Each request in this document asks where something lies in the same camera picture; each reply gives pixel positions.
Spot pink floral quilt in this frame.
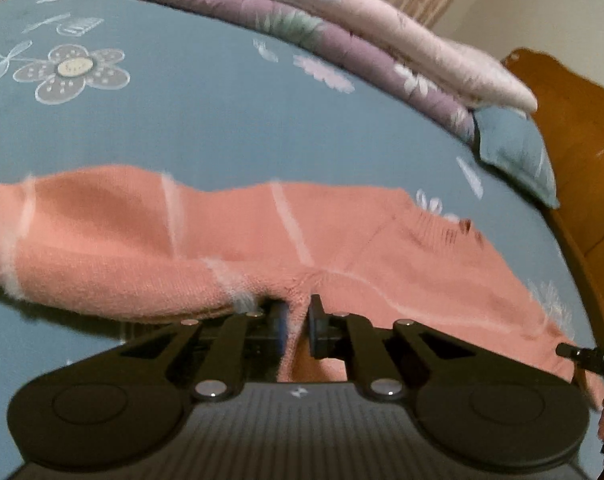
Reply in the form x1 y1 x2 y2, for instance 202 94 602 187
12 0 538 113

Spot pink striped knit sweater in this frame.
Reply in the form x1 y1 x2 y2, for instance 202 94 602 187
0 164 604 406

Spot blue floral pillow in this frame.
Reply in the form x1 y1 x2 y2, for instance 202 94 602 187
474 107 560 209

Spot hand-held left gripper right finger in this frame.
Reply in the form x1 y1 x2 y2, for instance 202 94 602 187
307 294 482 402

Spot wooden bed headboard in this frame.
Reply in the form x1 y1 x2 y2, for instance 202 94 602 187
502 49 604 356

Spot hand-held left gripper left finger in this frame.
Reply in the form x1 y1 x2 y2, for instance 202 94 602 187
117 299 289 402

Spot purple floral quilt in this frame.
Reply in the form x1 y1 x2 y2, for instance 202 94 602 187
2 0 480 143

